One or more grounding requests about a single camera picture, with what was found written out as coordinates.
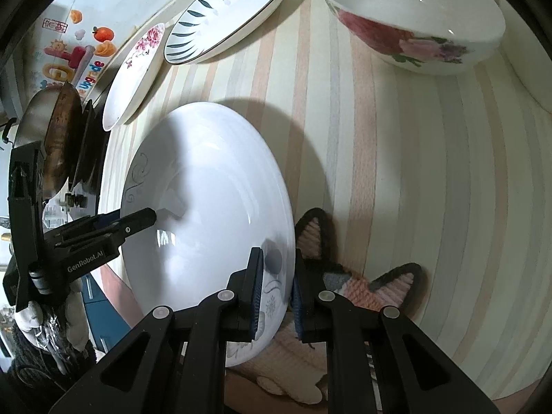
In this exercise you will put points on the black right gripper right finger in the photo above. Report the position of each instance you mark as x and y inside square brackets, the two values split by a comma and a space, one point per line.
[319, 313]

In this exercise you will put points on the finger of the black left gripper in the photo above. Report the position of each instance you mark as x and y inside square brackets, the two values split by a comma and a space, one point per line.
[129, 226]

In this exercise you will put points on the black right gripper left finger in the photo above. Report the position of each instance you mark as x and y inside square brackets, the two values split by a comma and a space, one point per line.
[232, 314]

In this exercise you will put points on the large white swirl plate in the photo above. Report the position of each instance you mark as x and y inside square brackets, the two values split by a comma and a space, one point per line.
[217, 193]

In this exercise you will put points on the white pink flower plate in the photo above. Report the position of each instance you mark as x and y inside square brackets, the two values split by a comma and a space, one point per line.
[135, 77]

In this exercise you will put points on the gloved left hand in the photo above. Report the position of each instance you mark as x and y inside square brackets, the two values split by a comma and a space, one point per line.
[67, 322]

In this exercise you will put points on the cat shaped knitted coaster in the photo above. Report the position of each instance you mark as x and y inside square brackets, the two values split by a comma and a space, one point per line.
[290, 368]

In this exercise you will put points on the black gas stove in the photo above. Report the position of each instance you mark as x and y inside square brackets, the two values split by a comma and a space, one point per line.
[91, 148]

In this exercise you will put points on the steel pot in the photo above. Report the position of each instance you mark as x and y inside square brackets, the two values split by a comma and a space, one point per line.
[34, 122]

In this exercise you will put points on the white blue leaf plate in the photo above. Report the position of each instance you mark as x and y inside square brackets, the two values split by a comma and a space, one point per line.
[209, 27]

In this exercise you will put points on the white red flower bowl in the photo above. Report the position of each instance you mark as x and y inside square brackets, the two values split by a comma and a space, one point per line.
[433, 37]

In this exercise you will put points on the colourful fruit wall sticker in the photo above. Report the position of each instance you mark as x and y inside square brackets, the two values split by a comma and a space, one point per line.
[66, 47]

